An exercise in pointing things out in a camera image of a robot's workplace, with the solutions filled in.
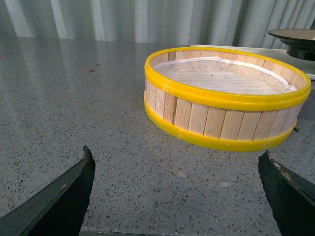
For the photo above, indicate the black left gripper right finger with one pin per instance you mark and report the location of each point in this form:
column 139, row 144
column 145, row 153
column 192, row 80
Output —
column 290, row 196

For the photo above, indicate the tan plate with black rim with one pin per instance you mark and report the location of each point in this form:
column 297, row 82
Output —
column 300, row 42

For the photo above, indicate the white steamer liner cloth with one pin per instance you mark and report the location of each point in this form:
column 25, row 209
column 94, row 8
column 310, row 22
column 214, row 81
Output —
column 223, row 75

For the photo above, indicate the white rectangular tray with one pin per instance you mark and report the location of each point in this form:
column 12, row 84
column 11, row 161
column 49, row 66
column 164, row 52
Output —
column 306, row 66

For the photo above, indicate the wooden steamer with yellow rims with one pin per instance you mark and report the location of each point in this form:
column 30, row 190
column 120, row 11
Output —
column 220, row 120

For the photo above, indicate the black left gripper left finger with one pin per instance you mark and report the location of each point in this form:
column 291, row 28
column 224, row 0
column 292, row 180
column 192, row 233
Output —
column 59, row 208

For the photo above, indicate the grey pleated curtain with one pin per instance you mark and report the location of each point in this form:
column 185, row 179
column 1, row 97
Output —
column 243, row 23

